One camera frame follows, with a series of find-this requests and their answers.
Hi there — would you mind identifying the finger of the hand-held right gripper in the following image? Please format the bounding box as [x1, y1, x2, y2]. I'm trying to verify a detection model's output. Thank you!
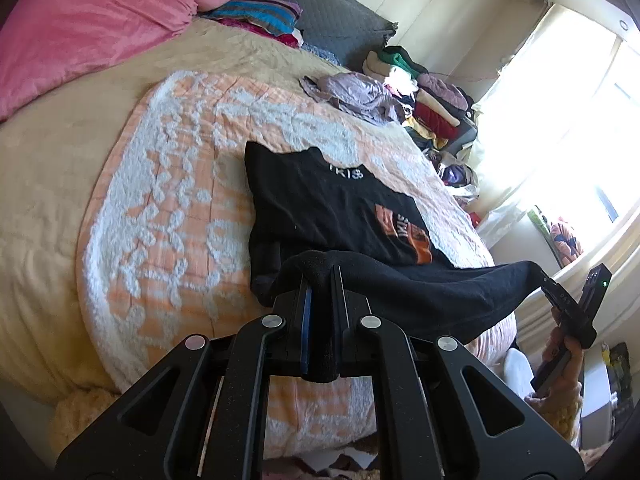
[542, 275, 582, 322]

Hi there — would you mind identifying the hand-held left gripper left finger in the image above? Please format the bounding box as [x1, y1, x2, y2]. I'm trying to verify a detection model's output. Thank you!
[55, 275, 314, 480]

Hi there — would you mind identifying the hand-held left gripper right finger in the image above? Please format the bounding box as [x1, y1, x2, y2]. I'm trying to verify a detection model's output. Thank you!
[330, 265, 586, 480]

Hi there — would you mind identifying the black sweater with orange print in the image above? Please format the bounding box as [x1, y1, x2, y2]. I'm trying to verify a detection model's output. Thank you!
[244, 141, 547, 382]

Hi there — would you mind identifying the person's right forearm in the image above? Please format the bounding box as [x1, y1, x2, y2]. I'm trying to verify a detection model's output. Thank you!
[524, 382, 584, 445]

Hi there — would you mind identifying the pile of assorted clothes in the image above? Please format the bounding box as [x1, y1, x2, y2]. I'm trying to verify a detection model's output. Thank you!
[362, 46, 483, 201]

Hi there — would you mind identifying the stack of striped folded clothes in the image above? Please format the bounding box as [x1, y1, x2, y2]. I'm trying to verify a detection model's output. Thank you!
[200, 0, 305, 52]

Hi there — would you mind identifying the person's right hand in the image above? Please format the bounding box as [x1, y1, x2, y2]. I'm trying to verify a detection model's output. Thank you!
[524, 305, 586, 403]

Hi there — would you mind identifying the orange and white tufted blanket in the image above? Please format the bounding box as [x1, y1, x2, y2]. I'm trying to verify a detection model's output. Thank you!
[75, 71, 516, 461]

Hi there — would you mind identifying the white curtain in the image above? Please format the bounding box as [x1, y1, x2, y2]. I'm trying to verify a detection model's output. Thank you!
[472, 2, 640, 281]

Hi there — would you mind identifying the grey-purple crumpled garment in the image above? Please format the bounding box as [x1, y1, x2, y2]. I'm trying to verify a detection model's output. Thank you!
[300, 72, 407, 127]

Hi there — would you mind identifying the cream fluffy cloth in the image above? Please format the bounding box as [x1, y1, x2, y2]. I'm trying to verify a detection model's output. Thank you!
[49, 386, 128, 458]

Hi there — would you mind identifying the beige bed cover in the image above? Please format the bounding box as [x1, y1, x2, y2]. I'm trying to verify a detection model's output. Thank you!
[0, 20, 361, 406]

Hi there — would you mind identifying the grey quilted headboard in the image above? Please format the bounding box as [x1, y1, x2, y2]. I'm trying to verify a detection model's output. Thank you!
[165, 0, 399, 68]

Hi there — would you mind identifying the pink duvet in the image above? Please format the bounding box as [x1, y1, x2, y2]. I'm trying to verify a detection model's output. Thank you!
[0, 0, 239, 123]

